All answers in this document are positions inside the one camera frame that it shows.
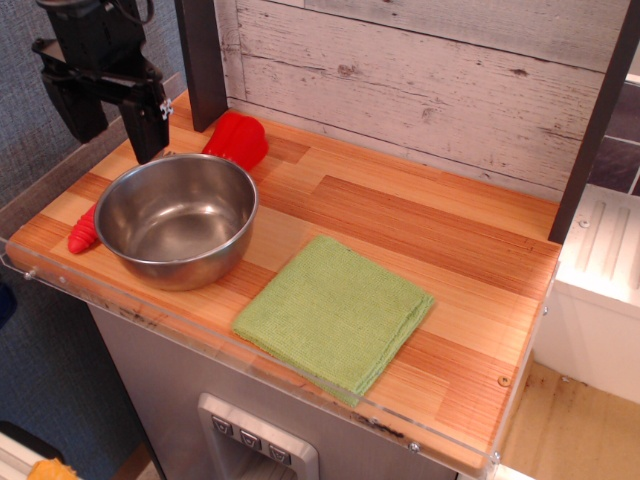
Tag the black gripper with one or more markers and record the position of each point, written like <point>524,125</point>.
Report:
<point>96,57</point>

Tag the stainless steel bowl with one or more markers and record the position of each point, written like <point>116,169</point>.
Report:
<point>180,222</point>

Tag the fork with red handle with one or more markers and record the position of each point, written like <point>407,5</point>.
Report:
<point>83,234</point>

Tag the dark right cabinet post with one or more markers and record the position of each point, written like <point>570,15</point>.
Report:
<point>618,68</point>

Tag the silver dispenser panel with buttons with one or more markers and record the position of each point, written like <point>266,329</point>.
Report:
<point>244,446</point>

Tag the green folded towel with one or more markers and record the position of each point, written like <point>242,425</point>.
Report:
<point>335,316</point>

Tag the yellow object at corner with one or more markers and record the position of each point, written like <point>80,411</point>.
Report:
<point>51,469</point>

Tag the red plastic bell pepper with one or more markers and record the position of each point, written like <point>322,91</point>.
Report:
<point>238,138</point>

